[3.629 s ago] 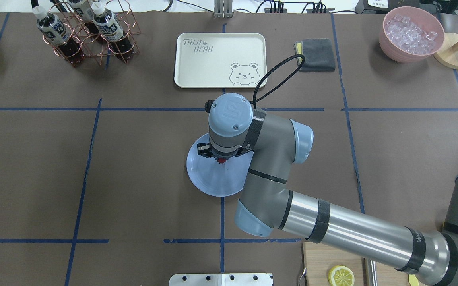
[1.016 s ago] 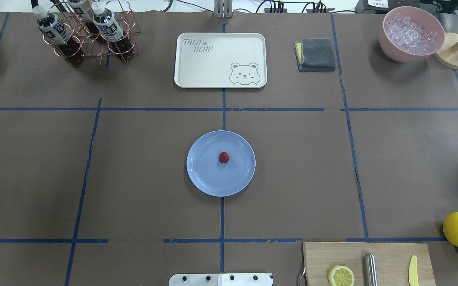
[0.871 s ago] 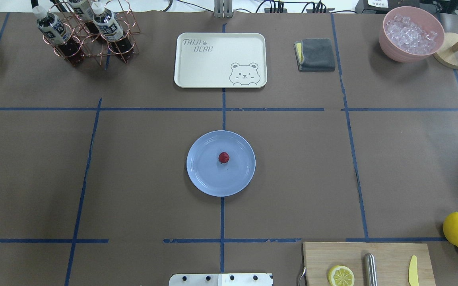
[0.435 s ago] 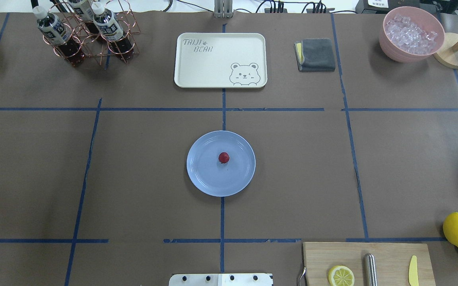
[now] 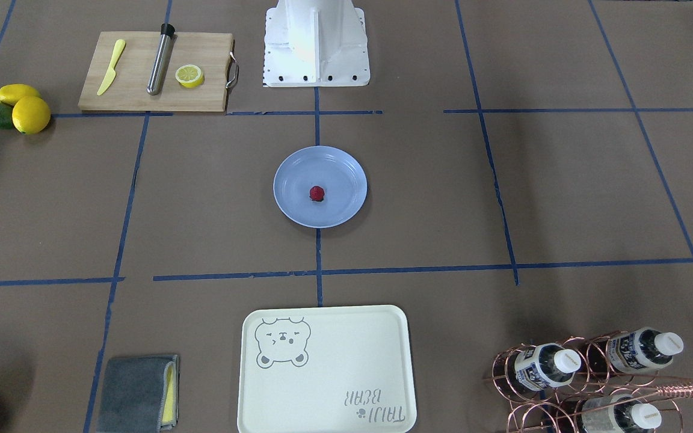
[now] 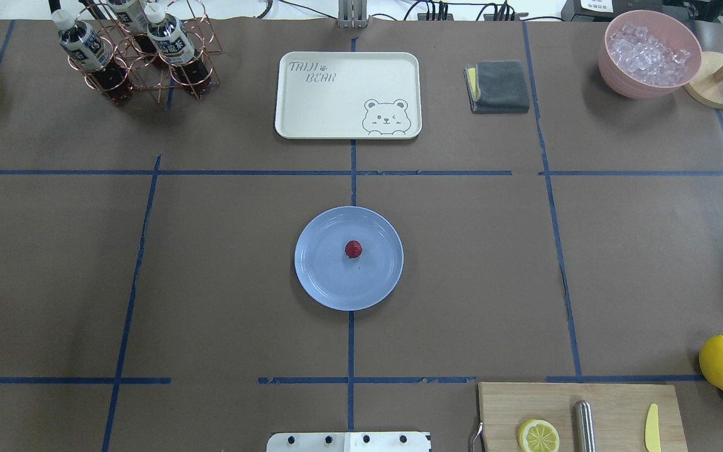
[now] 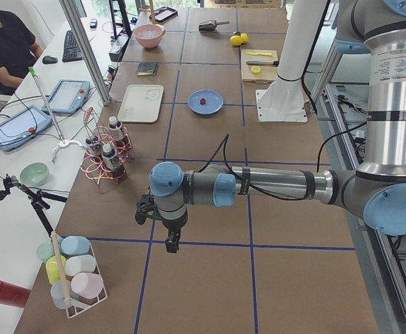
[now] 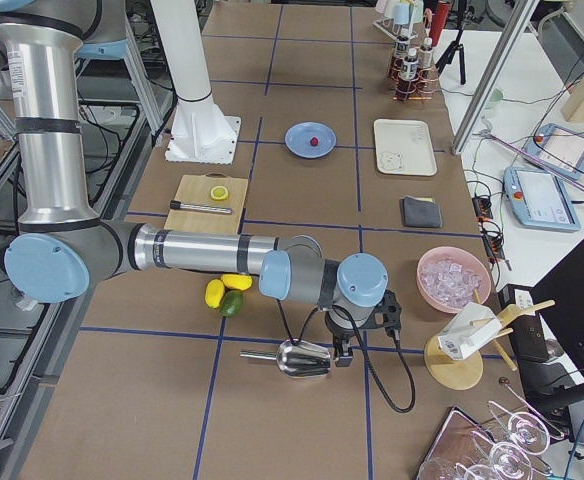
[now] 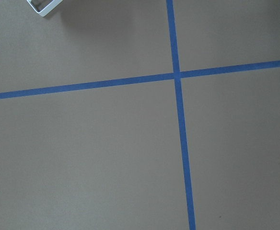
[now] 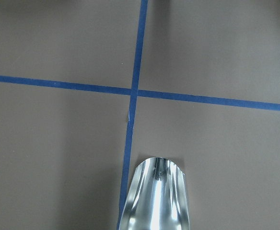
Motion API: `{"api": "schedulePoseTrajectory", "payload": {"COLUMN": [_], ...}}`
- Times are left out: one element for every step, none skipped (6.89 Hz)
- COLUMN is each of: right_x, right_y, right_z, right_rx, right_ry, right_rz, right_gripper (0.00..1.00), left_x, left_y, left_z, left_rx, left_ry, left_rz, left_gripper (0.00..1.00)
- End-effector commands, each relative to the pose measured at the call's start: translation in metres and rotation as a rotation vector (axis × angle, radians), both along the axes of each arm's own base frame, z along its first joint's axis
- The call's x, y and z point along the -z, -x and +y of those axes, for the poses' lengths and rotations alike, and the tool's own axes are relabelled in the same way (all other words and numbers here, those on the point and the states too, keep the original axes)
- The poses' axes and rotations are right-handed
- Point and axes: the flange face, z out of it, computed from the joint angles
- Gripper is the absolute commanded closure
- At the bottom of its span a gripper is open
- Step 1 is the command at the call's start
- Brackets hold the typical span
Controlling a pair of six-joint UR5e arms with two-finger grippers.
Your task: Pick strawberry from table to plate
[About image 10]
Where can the metal scoop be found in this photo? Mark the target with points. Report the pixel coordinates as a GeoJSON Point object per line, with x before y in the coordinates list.
{"type": "Point", "coordinates": [157, 198]}

